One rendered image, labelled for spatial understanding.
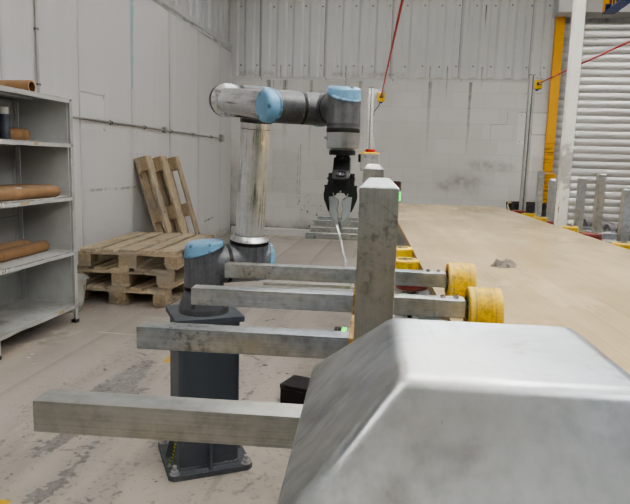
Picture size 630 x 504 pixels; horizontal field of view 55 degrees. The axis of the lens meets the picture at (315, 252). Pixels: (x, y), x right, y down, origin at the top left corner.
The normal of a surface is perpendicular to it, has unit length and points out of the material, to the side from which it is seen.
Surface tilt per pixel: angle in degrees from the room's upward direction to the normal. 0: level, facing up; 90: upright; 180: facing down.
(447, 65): 90
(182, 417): 90
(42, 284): 90
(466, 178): 90
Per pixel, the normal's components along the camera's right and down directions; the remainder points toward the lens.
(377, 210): -0.08, 0.15
